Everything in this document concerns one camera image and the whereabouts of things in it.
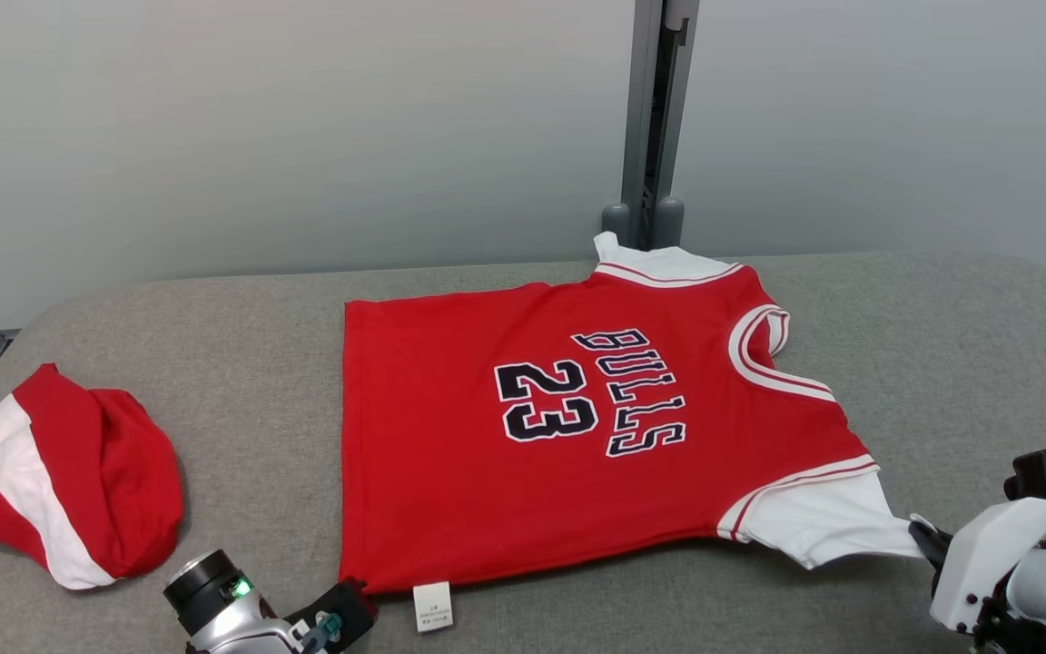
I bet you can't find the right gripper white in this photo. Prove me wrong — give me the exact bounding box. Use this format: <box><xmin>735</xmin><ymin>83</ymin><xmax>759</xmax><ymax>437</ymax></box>
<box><xmin>909</xmin><ymin>498</ymin><xmax>1046</xmax><ymax>635</ymax></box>

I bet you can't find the red Bulls 23 jersey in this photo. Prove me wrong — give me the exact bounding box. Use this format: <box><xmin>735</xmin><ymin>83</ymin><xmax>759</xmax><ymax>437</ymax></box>
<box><xmin>339</xmin><ymin>231</ymin><xmax>929</xmax><ymax>633</ymax></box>

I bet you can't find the red shorts white stripe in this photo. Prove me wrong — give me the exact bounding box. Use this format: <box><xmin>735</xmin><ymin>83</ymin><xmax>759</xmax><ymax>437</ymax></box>
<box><xmin>0</xmin><ymin>363</ymin><xmax>187</xmax><ymax>592</ymax></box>

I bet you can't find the grey metal partition post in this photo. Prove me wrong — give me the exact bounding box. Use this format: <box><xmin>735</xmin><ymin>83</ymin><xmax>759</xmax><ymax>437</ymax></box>
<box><xmin>602</xmin><ymin>0</ymin><xmax>702</xmax><ymax>252</ymax></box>

